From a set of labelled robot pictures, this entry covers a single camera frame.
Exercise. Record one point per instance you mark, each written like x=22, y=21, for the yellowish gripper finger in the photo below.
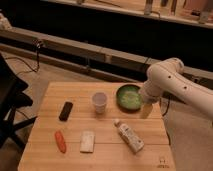
x=146, y=110

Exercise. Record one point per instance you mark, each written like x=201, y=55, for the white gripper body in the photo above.
x=150, y=93

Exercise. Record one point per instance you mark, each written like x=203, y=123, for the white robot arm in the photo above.
x=167, y=76

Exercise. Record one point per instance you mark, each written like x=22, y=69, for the green ceramic bowl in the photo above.
x=128, y=97

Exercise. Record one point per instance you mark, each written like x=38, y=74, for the white plastic bottle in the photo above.
x=129, y=136

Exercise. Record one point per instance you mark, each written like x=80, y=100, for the white sponge block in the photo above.
x=87, y=142

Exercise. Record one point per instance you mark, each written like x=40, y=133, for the black rectangular block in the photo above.
x=65, y=111

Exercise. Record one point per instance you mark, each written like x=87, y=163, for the orange carrot toy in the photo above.
x=60, y=141

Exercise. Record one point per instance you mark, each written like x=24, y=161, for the black office chair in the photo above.
x=12, y=97

